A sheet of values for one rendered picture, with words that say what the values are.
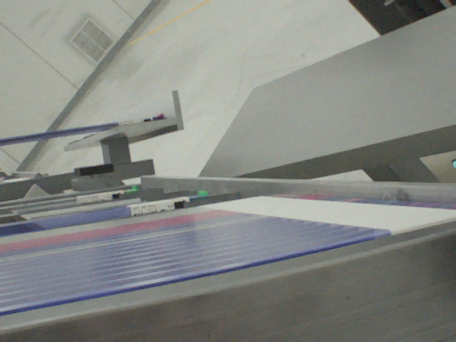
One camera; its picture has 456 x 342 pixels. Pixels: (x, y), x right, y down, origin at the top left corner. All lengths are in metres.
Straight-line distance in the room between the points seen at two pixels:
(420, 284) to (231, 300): 0.10
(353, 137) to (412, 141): 0.11
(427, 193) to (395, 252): 0.14
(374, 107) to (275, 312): 0.63
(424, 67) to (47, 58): 7.84
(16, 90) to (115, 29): 1.51
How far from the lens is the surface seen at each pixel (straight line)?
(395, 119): 0.82
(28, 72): 8.50
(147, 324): 0.25
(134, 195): 0.86
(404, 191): 0.46
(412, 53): 0.92
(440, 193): 0.43
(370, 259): 0.30
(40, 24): 8.63
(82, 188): 0.94
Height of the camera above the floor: 0.98
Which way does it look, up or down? 20 degrees down
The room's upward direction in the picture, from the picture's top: 49 degrees counter-clockwise
